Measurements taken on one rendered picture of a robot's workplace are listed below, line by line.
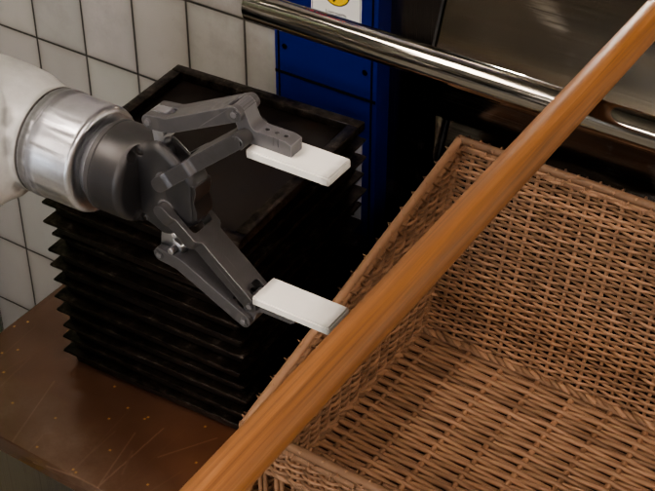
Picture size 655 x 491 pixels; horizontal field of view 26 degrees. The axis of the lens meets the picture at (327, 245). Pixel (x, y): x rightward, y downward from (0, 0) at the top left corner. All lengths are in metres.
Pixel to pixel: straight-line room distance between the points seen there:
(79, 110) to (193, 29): 0.90
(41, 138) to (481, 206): 0.34
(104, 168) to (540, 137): 0.34
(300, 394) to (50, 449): 0.90
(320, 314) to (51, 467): 0.74
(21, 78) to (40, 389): 0.75
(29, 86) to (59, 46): 1.06
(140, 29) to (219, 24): 0.15
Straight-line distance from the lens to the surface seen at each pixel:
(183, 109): 1.05
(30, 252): 2.55
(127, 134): 1.10
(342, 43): 1.35
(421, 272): 0.99
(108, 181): 1.09
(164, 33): 2.05
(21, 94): 1.15
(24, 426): 1.80
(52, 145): 1.12
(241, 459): 0.86
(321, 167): 0.99
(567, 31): 1.68
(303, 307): 1.08
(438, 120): 1.84
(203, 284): 1.12
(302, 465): 1.53
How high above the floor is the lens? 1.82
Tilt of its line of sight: 37 degrees down
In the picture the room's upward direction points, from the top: straight up
